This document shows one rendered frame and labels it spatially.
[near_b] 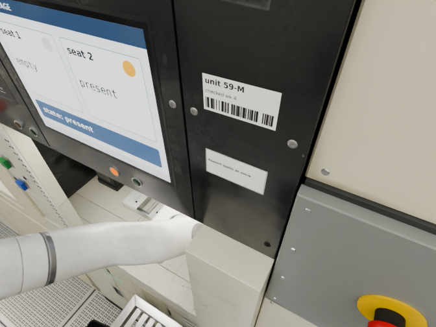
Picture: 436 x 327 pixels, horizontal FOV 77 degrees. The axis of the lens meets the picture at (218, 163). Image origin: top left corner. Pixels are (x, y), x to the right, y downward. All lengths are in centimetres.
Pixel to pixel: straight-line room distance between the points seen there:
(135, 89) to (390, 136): 25
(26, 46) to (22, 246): 29
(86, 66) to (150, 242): 33
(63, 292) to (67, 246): 158
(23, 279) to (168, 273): 55
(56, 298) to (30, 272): 160
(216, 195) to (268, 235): 9
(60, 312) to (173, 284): 119
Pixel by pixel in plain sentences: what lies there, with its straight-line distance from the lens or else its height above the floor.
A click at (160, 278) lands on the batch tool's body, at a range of 99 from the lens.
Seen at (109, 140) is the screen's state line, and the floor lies 151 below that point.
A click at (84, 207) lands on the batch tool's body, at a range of 124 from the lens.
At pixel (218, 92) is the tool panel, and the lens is 26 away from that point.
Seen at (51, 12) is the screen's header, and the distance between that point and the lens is 38.
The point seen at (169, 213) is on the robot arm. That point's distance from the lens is 66.
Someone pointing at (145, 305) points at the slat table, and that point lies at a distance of 109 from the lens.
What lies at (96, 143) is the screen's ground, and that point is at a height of 148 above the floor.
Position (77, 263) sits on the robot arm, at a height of 132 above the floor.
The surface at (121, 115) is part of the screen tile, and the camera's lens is 38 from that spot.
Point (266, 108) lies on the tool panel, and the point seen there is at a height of 164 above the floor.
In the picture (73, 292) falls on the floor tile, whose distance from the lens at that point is 209.
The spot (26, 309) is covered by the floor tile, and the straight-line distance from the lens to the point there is 218.
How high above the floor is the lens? 177
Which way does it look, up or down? 44 degrees down
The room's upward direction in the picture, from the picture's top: straight up
